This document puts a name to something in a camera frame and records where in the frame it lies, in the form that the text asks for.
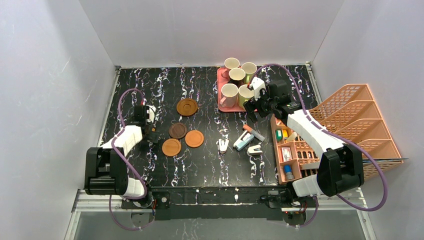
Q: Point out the green mug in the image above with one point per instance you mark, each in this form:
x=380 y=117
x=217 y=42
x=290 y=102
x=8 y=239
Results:
x=244 y=94
x=249 y=68

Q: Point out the orange file organizer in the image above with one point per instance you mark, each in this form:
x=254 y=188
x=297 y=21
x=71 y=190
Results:
x=352 y=113

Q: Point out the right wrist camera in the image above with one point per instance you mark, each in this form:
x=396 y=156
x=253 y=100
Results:
x=256 y=85

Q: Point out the dark brown coaster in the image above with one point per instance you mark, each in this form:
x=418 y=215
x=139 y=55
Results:
x=177 y=130

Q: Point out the white red card box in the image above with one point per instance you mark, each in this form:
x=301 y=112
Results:
x=286 y=154

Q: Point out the orange grey marker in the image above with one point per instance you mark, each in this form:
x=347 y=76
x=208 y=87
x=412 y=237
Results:
x=253 y=132

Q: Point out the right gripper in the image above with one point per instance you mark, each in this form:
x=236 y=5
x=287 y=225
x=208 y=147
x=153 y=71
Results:
x=255 y=105

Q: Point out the green mug front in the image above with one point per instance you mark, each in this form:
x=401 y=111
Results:
x=244 y=94

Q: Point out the pink mug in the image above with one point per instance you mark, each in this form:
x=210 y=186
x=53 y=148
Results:
x=229 y=95
x=229 y=64

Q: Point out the pink tray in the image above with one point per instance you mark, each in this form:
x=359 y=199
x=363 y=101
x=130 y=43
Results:
x=220 y=82

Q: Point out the pink mug rear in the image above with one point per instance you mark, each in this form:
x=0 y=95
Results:
x=229 y=64

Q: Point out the dark brown mug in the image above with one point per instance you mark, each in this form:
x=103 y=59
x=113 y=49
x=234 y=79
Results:
x=237 y=76

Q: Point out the light orange coaster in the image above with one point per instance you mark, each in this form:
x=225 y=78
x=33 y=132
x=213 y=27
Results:
x=194 y=138

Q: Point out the orange wooden coaster front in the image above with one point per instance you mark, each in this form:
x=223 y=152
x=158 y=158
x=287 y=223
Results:
x=171 y=147

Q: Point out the small white stapler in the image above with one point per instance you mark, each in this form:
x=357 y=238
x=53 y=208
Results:
x=222 y=145

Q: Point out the blue white stapler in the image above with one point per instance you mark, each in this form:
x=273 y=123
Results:
x=244 y=139

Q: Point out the brown saucer coaster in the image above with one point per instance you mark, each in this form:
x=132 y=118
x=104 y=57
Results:
x=187 y=107

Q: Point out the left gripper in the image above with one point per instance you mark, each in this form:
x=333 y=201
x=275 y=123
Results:
x=151 y=134

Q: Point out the green mug rear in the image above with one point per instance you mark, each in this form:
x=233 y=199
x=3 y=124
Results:
x=249 y=68

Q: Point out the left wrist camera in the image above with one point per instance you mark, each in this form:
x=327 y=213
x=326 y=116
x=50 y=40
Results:
x=152 y=113

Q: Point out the white stapler right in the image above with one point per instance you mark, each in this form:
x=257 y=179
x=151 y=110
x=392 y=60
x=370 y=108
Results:
x=255 y=150

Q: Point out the pink mug front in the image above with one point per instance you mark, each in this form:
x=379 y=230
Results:
x=229 y=95

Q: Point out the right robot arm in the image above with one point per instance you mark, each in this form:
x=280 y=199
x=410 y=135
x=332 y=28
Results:
x=340 y=164

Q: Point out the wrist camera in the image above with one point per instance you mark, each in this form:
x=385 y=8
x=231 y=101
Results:
x=152 y=113
x=256 y=85

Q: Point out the green eraser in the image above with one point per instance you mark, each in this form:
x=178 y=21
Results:
x=278 y=135

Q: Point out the blue stamp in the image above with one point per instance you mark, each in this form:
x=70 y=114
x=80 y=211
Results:
x=288 y=172

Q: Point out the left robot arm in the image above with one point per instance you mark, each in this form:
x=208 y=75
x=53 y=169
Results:
x=106 y=166

